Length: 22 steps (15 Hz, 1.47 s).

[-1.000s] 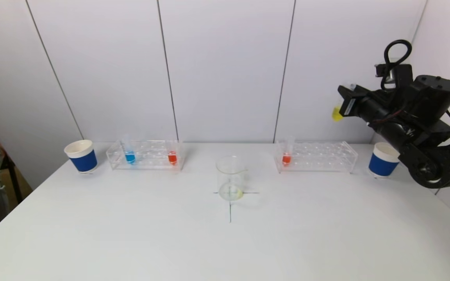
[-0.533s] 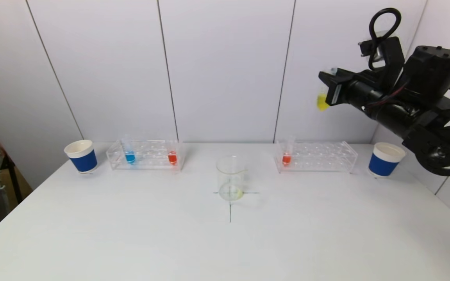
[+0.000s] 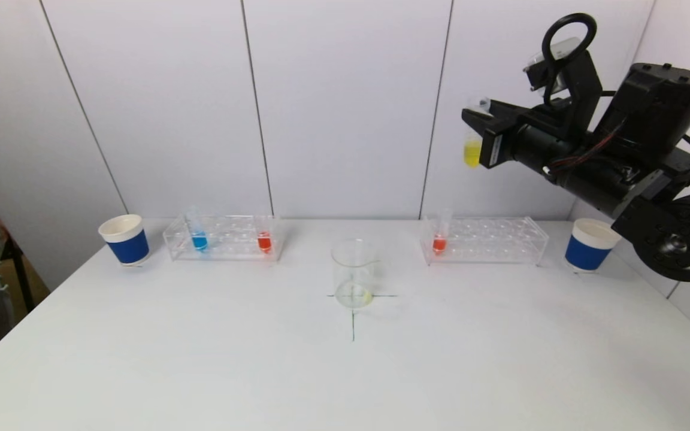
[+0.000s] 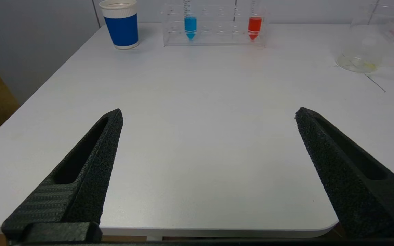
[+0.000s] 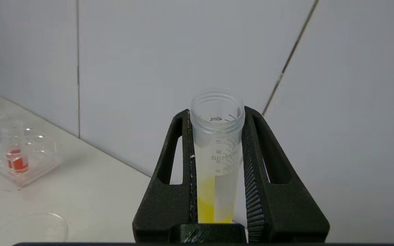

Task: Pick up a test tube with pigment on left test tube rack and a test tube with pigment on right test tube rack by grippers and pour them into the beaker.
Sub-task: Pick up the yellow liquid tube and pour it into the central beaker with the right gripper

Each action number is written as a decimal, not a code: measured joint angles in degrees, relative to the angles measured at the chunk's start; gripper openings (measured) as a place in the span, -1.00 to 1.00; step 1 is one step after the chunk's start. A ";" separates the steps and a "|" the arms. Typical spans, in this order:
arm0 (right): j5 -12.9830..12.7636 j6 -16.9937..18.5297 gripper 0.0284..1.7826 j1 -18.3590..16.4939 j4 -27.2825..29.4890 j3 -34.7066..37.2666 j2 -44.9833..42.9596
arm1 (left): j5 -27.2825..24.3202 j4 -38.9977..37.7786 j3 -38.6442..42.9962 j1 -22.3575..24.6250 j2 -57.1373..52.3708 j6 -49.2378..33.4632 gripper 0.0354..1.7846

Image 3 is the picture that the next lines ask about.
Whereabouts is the test tube with yellow pigment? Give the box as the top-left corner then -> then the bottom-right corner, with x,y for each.
464,96 -> 492,168

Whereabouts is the test tube with blue liquid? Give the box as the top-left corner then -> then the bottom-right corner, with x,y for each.
186,208 -> 210,253

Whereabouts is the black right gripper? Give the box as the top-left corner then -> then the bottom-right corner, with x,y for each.
461,99 -> 573,174

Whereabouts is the black chair frame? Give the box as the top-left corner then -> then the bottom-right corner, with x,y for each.
2,236 -> 37,312

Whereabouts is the white paper cup blue sleeve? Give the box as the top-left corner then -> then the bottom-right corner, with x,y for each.
98,215 -> 152,266
563,218 -> 621,274

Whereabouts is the test tube with red liquid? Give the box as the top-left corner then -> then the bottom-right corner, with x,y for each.
432,209 -> 453,256
256,211 -> 274,255

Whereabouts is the clear acrylic test tube rack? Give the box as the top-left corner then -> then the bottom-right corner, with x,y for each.
420,217 -> 548,266
164,215 -> 285,263

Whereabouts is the black looped camera cable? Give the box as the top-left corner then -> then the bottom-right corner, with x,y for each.
541,13 -> 597,108

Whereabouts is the clear glass beaker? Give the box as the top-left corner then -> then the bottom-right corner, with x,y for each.
331,239 -> 379,309

